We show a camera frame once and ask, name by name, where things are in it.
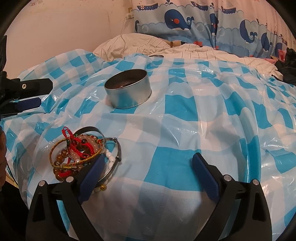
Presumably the white bead bracelet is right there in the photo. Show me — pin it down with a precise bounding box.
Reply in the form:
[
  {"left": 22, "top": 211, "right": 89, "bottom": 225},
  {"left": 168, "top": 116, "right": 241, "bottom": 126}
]
[{"left": 93, "top": 148, "right": 115, "bottom": 193}]

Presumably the blue whale print curtain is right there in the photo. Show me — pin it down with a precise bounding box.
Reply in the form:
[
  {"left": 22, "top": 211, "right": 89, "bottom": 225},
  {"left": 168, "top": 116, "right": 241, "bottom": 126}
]
[{"left": 132, "top": 0, "right": 295, "bottom": 58}]

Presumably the white grid pattern quilt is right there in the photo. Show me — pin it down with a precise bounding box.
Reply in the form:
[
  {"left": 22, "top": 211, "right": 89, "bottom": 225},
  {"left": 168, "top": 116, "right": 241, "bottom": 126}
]
[{"left": 122, "top": 44, "right": 283, "bottom": 80}]

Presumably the white charging cable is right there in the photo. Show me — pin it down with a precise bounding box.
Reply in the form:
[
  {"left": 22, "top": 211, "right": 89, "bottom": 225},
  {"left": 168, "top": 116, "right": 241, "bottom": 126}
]
[{"left": 119, "top": 14, "right": 135, "bottom": 58}]

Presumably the pink cloth item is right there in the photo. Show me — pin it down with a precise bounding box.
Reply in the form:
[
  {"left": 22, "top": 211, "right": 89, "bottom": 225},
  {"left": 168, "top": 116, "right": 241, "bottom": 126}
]
[{"left": 264, "top": 50, "right": 287, "bottom": 64}]

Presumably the silver metal bangle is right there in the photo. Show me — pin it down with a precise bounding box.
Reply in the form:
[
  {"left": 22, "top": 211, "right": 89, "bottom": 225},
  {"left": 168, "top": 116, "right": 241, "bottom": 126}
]
[{"left": 96, "top": 137, "right": 122, "bottom": 187}]

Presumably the round silver metal tin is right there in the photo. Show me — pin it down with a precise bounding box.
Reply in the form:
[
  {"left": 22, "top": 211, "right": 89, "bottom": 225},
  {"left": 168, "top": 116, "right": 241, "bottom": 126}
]
[{"left": 104, "top": 69, "right": 152, "bottom": 109}]

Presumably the red braided cord bracelet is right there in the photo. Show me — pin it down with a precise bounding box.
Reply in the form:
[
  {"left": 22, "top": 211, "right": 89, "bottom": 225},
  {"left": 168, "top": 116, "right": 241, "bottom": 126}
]
[{"left": 55, "top": 126, "right": 103, "bottom": 181}]

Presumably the small silver tin lid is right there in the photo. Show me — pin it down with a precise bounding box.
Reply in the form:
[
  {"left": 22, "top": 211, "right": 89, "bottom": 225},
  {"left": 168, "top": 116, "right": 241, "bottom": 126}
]
[{"left": 149, "top": 54, "right": 164, "bottom": 58}]

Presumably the gold wire bangle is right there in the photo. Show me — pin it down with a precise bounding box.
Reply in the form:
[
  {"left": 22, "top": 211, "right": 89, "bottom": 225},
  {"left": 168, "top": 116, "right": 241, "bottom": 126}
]
[{"left": 49, "top": 134, "right": 106, "bottom": 170}]

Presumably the brown strap on pillow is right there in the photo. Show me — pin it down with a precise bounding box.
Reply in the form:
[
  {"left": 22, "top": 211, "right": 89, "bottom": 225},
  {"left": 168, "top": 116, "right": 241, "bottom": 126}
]
[{"left": 167, "top": 40, "right": 186, "bottom": 48}]

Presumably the white wall charger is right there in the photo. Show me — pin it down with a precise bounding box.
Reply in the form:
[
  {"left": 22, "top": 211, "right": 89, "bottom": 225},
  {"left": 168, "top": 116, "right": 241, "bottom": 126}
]
[{"left": 126, "top": 7, "right": 134, "bottom": 20}]

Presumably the white grid pattern pillow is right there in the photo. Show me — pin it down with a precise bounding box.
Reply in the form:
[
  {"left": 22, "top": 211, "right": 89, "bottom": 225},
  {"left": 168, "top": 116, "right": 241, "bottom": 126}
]
[{"left": 93, "top": 33, "right": 171, "bottom": 61}]

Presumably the blue white checkered plastic cloth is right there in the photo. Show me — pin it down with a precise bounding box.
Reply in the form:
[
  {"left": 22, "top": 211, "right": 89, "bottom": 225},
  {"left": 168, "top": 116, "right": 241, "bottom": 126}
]
[{"left": 1, "top": 50, "right": 295, "bottom": 240}]

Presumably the black clothing pile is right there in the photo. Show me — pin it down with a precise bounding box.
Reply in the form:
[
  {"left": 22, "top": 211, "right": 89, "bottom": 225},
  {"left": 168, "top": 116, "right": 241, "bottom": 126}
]
[{"left": 275, "top": 48, "right": 296, "bottom": 85}]

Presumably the black braided cord bracelet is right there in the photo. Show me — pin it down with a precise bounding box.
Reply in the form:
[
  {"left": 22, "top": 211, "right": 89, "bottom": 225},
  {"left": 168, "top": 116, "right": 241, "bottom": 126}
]
[{"left": 73, "top": 126, "right": 106, "bottom": 142}]

